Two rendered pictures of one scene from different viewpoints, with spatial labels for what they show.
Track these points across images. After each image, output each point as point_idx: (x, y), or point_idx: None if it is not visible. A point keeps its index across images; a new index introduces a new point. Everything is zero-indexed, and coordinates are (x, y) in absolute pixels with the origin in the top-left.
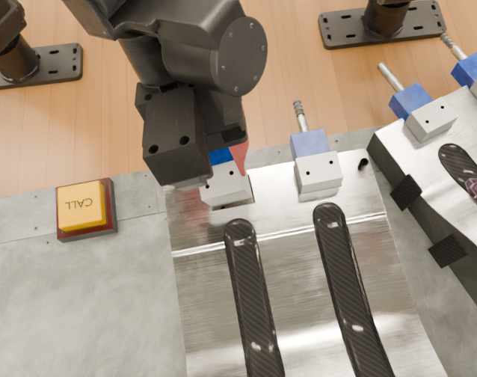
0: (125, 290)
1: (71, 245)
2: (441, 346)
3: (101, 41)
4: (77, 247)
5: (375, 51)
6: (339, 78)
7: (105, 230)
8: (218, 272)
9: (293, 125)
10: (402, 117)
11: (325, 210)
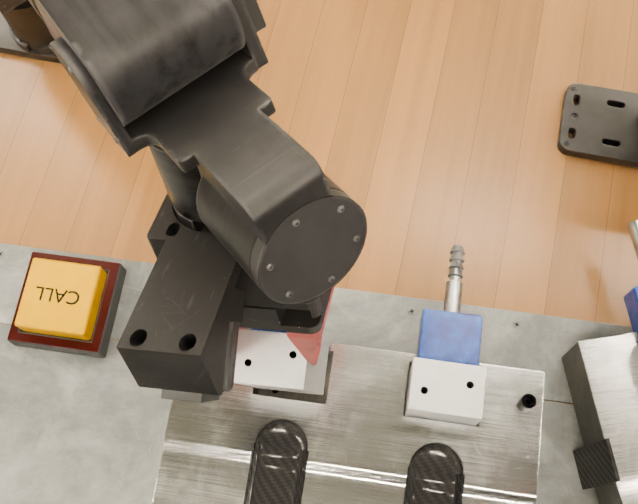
0: (84, 458)
1: (27, 354)
2: None
3: None
4: (35, 360)
5: None
6: (563, 211)
7: (84, 351)
8: (226, 500)
9: None
10: None
11: (436, 458)
